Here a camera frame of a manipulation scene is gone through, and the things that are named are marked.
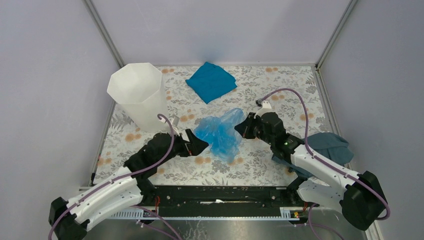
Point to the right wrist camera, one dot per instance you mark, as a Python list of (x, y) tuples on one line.
[(265, 107)]

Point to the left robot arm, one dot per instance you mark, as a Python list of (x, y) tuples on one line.
[(130, 185)]

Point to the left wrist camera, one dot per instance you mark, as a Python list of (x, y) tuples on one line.
[(170, 124)]

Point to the floral patterned table mat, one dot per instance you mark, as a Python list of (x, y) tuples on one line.
[(292, 91)]

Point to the aluminium rail front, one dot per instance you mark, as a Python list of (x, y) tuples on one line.
[(228, 212)]

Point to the grey-blue crumpled cloth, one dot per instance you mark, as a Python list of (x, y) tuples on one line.
[(330, 145)]

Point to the white plastic trash bin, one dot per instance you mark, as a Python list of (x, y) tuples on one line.
[(139, 89)]

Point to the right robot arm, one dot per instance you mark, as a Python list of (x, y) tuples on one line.
[(357, 196)]

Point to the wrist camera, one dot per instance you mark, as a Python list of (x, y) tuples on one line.
[(170, 124), (265, 107)]

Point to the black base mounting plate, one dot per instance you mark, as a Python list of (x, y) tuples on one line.
[(266, 196)]

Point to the bright blue folded cloth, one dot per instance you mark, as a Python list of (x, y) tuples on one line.
[(211, 82)]

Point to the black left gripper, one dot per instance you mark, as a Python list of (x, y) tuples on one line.
[(194, 146)]

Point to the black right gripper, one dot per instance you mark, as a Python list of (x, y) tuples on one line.
[(244, 128)]

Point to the blue plastic trash bag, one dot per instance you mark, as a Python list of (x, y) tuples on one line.
[(220, 134)]

